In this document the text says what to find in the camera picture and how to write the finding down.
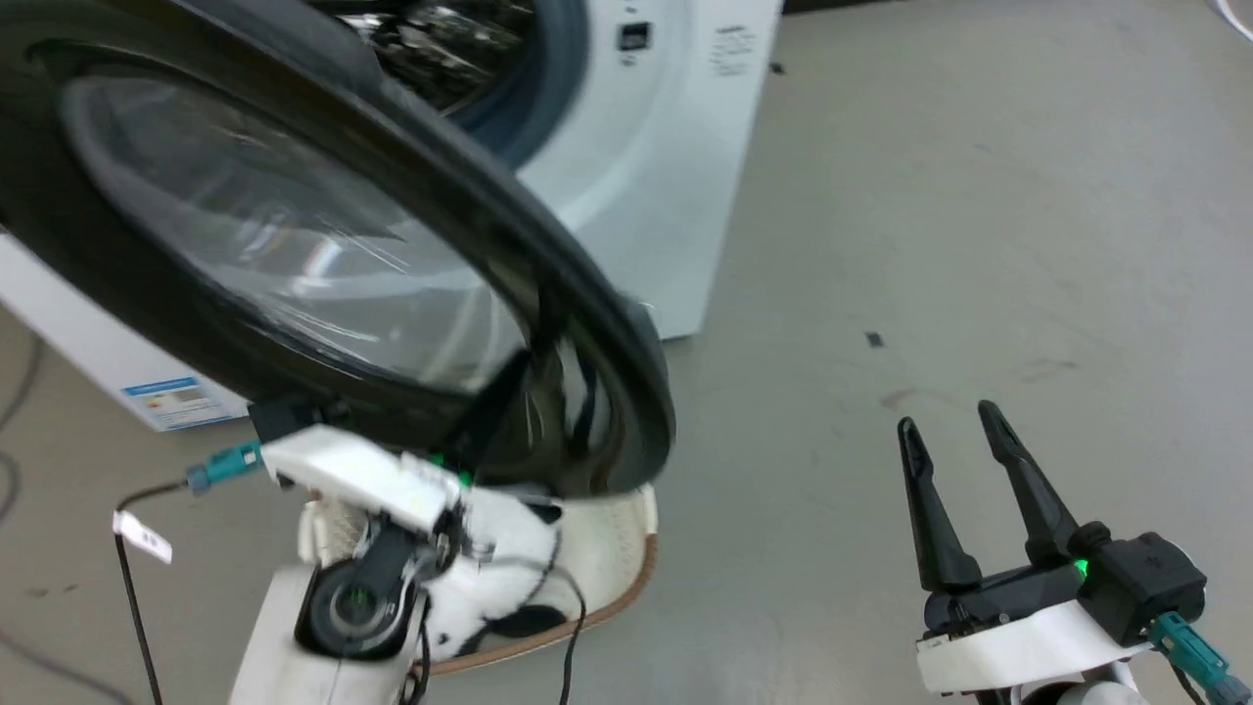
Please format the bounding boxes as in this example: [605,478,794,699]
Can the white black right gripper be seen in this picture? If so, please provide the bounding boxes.
[897,399,1154,698]

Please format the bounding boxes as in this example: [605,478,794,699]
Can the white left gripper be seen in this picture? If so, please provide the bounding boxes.
[260,351,534,536]

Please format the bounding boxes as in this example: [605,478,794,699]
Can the black round glass washer door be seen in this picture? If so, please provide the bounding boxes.
[0,0,677,501]

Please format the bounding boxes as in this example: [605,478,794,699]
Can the white front-load washing machine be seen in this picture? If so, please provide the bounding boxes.
[0,0,785,434]

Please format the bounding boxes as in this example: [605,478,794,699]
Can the white laundry basket brown rim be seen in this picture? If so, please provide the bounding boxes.
[300,483,660,679]

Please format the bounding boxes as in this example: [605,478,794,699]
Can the blue energy label sticker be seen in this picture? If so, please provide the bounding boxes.
[121,374,252,433]

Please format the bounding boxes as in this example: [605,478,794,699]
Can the white curved object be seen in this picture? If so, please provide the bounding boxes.
[1208,0,1253,43]

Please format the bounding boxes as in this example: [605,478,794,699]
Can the teal right cable connector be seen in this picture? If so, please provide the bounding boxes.
[1148,611,1253,705]

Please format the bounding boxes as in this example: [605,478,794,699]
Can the teal cable connector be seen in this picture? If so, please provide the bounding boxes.
[185,440,265,494]
[1148,611,1253,705]

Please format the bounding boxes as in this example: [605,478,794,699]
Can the teal left cable connector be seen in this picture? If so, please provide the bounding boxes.
[185,440,265,494]

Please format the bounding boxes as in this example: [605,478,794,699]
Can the thin black cable white tag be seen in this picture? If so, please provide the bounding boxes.
[112,478,191,705]

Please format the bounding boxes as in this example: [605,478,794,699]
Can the grey floor cable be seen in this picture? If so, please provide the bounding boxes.
[0,333,133,705]

